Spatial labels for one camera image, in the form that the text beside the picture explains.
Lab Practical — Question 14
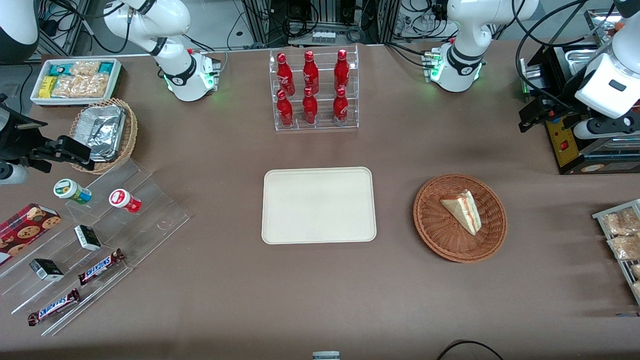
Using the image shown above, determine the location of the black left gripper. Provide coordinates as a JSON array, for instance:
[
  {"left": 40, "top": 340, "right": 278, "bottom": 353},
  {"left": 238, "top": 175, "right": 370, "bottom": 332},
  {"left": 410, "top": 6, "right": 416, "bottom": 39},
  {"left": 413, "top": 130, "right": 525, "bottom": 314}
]
[{"left": 518, "top": 95, "right": 598, "bottom": 133}]

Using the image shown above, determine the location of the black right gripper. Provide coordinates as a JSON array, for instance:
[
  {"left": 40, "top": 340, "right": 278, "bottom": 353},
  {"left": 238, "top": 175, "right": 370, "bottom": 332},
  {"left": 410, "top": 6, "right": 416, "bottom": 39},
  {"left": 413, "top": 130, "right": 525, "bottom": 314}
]
[{"left": 0, "top": 94, "right": 96, "bottom": 173}]

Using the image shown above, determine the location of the triangle sandwich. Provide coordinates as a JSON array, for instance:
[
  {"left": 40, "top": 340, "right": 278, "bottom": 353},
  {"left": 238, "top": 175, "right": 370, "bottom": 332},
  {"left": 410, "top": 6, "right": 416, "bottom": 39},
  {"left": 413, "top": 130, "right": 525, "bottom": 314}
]
[{"left": 440, "top": 189, "right": 482, "bottom": 236}]

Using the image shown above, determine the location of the silver foil tray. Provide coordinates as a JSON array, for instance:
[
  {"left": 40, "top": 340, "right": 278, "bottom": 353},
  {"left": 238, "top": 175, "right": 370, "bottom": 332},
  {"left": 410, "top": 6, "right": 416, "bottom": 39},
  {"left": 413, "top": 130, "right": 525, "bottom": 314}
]
[{"left": 75, "top": 104, "right": 127, "bottom": 162}]

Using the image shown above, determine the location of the light wicker basket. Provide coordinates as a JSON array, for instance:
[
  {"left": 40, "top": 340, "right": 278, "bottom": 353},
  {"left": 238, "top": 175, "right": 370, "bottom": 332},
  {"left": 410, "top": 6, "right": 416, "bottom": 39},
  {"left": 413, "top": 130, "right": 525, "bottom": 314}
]
[{"left": 69, "top": 98, "right": 139, "bottom": 175}]

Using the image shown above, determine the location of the brown round wicker basket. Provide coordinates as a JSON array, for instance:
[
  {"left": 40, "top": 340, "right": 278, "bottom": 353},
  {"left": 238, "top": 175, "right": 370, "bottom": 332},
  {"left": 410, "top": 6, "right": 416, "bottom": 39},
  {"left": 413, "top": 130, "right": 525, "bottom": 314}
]
[{"left": 413, "top": 173, "right": 508, "bottom": 264}]

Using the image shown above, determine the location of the cream plastic tray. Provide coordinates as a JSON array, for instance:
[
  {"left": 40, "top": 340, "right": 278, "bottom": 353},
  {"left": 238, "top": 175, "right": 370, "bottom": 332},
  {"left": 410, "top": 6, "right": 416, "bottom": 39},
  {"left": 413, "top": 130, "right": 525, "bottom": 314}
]
[{"left": 261, "top": 166, "right": 377, "bottom": 245}]

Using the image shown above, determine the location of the green lid yogurt cup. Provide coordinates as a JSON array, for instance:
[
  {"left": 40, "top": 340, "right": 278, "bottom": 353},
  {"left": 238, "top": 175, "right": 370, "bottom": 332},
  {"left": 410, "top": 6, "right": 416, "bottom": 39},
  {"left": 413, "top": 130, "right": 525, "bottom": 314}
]
[{"left": 53, "top": 178, "right": 93, "bottom": 205}]

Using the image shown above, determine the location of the black food warmer machine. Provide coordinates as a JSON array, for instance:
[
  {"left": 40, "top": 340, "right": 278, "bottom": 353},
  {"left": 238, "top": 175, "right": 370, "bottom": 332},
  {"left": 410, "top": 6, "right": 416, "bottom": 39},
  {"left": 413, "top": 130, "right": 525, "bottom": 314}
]
[{"left": 520, "top": 7, "right": 640, "bottom": 176}]

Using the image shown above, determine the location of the red lid yogurt cup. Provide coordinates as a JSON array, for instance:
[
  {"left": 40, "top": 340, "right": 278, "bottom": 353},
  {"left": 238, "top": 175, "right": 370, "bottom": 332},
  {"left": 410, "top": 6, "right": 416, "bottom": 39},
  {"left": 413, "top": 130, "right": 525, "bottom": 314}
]
[{"left": 109, "top": 188, "right": 142, "bottom": 214}]

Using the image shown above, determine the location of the white plastic bin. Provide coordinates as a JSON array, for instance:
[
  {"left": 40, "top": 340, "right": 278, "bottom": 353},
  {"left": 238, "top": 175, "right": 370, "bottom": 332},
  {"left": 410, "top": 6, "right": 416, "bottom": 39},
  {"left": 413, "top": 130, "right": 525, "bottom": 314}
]
[{"left": 30, "top": 58, "right": 123, "bottom": 107}]

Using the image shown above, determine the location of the large clear cracker bag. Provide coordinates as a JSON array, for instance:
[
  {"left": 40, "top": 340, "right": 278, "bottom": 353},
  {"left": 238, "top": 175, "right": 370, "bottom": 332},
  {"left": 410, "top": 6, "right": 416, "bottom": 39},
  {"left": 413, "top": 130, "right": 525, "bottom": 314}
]
[{"left": 51, "top": 74, "right": 111, "bottom": 98}]

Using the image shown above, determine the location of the steel warmer pan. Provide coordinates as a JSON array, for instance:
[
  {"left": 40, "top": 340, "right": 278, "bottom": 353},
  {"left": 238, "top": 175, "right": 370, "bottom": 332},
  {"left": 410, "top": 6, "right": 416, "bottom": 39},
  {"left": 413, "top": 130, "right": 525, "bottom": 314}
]
[{"left": 565, "top": 47, "right": 608, "bottom": 76}]

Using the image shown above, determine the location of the small clear cracker bag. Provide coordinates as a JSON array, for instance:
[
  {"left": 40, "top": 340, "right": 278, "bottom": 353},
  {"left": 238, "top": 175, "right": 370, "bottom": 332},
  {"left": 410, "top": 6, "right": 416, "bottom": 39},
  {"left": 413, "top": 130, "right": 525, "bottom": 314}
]
[{"left": 70, "top": 61, "right": 101, "bottom": 77}]

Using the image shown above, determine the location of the small black box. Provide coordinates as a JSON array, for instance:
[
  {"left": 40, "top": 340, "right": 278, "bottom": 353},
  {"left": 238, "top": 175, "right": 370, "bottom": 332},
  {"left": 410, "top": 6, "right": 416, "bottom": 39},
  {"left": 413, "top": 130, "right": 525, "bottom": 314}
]
[
  {"left": 74, "top": 224, "right": 102, "bottom": 252},
  {"left": 29, "top": 258, "right": 65, "bottom": 282}
]

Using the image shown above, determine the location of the red cookie box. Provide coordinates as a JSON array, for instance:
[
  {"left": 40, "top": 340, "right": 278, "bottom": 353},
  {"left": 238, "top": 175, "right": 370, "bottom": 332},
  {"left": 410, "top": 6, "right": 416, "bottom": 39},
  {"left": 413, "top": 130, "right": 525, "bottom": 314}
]
[{"left": 0, "top": 203, "right": 62, "bottom": 266}]

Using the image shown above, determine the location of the clear acrylic stepped display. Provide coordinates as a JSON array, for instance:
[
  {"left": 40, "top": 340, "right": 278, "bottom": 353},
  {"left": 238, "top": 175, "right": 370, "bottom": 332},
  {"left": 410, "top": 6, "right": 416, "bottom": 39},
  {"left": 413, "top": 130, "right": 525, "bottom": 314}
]
[{"left": 0, "top": 157, "right": 192, "bottom": 337}]

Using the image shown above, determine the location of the Snickers bar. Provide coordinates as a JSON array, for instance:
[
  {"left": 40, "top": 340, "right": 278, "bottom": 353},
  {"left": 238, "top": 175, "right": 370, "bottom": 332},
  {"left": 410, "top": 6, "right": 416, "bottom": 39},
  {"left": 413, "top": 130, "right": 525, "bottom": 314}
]
[
  {"left": 27, "top": 288, "right": 81, "bottom": 327},
  {"left": 77, "top": 248, "right": 125, "bottom": 286}
]

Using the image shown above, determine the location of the white power strip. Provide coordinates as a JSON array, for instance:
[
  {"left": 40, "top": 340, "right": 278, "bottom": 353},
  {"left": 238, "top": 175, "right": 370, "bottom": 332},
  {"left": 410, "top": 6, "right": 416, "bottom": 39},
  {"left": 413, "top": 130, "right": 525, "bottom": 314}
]
[{"left": 397, "top": 12, "right": 451, "bottom": 38}]

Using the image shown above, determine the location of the red cola bottle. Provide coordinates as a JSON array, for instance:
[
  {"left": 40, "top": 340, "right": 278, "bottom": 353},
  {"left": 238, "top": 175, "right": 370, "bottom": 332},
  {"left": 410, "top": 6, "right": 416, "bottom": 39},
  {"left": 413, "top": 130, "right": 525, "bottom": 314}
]
[
  {"left": 302, "top": 50, "right": 320, "bottom": 95},
  {"left": 276, "top": 89, "right": 294, "bottom": 127},
  {"left": 333, "top": 86, "right": 349, "bottom": 124},
  {"left": 276, "top": 52, "right": 295, "bottom": 96},
  {"left": 334, "top": 49, "right": 350, "bottom": 92},
  {"left": 302, "top": 87, "right": 319, "bottom": 125}
]

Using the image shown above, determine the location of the clear acrylic bottle rack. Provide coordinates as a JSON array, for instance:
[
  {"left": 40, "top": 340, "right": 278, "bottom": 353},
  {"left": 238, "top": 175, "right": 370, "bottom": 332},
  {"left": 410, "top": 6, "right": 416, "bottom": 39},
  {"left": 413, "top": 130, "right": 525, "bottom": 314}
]
[{"left": 269, "top": 45, "right": 360, "bottom": 132}]

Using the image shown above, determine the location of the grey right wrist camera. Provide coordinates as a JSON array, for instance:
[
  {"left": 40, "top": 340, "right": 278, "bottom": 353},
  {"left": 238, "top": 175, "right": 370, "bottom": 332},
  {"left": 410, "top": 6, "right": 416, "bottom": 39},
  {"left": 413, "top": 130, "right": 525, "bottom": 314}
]
[{"left": 0, "top": 162, "right": 30, "bottom": 186}]

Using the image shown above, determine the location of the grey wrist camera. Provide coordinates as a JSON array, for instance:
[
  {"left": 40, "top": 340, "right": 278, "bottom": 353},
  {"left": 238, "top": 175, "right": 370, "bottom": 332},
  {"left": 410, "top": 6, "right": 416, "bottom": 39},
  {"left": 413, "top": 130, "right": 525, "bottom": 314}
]
[
  {"left": 0, "top": 162, "right": 30, "bottom": 186},
  {"left": 573, "top": 117, "right": 640, "bottom": 140}
]

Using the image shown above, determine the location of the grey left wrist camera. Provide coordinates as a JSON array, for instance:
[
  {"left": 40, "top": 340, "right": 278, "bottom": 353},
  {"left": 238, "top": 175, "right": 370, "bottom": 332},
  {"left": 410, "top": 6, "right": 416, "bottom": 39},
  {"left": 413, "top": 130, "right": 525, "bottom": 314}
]
[{"left": 573, "top": 117, "right": 640, "bottom": 140}]

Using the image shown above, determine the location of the grey wire tray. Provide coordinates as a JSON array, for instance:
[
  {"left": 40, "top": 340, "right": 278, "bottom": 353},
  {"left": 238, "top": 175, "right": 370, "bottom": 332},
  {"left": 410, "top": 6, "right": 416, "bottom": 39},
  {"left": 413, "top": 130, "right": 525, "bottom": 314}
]
[{"left": 592, "top": 199, "right": 640, "bottom": 306}]

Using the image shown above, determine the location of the black table cable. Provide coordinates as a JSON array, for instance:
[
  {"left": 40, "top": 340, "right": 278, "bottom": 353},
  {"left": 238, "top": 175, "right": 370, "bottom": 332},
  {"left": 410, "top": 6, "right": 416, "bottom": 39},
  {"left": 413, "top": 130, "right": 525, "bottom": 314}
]
[{"left": 436, "top": 340, "right": 506, "bottom": 360}]

